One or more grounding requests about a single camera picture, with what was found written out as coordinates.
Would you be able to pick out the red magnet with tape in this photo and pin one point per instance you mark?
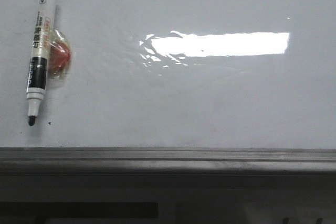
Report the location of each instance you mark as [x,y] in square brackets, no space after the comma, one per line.
[59,60]

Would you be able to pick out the black white whiteboard marker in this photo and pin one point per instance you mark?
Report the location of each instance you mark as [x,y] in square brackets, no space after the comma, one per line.
[39,60]

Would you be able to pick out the white whiteboard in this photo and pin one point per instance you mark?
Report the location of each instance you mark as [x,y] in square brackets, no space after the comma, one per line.
[176,73]

